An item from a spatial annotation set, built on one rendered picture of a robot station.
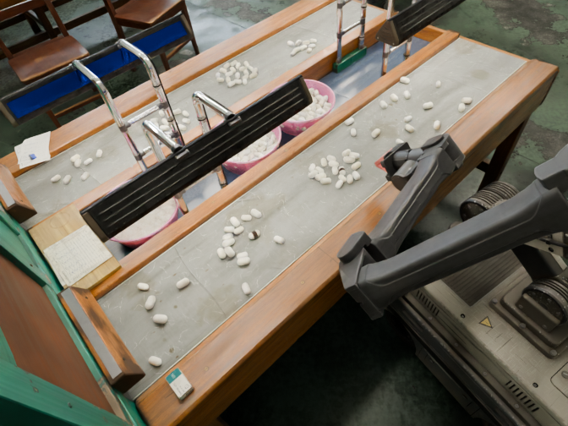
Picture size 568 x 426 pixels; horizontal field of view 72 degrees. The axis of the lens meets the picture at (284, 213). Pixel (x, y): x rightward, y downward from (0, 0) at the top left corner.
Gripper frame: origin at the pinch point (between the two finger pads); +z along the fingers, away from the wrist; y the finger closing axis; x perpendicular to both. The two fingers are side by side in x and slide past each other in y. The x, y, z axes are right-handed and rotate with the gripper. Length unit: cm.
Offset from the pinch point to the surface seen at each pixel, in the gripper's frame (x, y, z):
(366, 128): -3.7, -21.1, 24.1
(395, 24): -29.9, -28.5, 0.2
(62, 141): -57, 61, 82
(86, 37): -156, -22, 324
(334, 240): 10.0, 23.4, 2.2
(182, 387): 10, 76, -2
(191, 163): -29, 45, -1
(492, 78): 8, -76, 12
